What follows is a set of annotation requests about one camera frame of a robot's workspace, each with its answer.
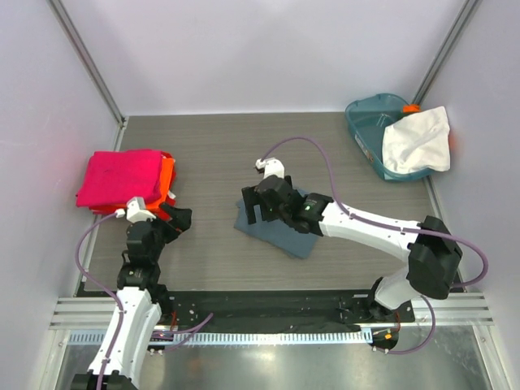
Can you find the orange clamp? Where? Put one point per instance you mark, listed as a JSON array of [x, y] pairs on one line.
[[411, 108]]

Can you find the aluminium frame post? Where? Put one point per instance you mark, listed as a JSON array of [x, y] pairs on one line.
[[82, 52], [453, 36]]

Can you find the slotted cable duct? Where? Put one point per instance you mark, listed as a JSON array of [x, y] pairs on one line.
[[96, 337]]

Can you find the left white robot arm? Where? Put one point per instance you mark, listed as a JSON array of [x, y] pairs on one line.
[[140, 300]]

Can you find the folded pink t shirt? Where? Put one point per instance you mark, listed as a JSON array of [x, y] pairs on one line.
[[113, 178]]

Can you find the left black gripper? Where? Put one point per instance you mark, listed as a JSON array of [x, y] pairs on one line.
[[180, 221]]

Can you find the grey blue t shirt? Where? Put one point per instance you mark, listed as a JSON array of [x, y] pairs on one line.
[[276, 233]]

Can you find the teal plastic bin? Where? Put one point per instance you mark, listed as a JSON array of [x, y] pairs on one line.
[[367, 119]]

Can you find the right aluminium frame post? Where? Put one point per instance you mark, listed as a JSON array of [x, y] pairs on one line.
[[453, 36]]

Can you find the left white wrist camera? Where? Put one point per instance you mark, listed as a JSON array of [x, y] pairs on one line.
[[135, 211]]

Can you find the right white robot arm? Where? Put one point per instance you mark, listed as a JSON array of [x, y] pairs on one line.
[[431, 259]]

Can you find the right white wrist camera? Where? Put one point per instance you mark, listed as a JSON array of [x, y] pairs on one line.
[[270, 167]]

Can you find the white t shirt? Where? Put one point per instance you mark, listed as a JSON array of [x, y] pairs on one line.
[[416, 142]]

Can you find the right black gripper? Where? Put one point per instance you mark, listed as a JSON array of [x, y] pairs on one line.
[[255, 203]]

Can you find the folded orange t shirt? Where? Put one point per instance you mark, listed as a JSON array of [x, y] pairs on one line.
[[166, 179]]

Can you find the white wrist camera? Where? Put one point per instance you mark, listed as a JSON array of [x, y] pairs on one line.
[[135, 211], [270, 167]]

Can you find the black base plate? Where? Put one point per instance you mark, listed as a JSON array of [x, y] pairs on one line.
[[271, 312]]

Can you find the left aluminium frame post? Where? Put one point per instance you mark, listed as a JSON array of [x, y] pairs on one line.
[[82, 52]]

